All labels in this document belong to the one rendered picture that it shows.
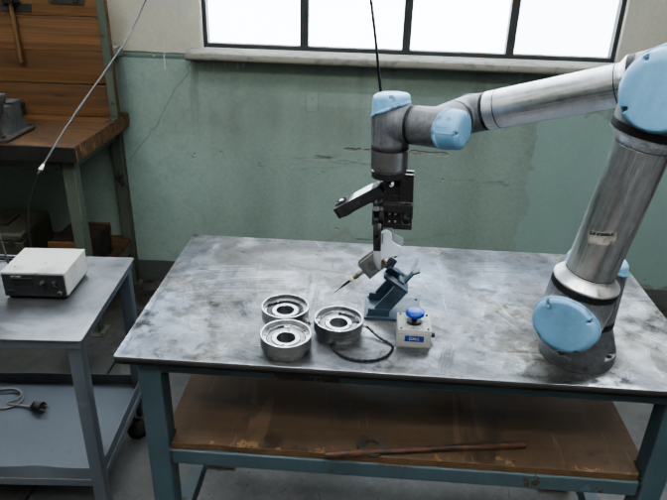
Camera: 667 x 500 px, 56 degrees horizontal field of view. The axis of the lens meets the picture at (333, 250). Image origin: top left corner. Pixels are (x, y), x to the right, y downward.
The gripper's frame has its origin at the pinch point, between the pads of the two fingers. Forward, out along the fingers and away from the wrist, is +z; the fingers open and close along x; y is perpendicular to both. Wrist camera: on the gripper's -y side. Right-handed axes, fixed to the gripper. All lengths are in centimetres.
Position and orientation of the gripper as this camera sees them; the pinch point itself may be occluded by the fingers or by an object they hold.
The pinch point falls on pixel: (376, 260)
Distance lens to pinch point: 135.1
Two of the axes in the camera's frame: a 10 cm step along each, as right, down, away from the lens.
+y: 9.9, 0.5, -1.4
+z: 0.1, 9.2, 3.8
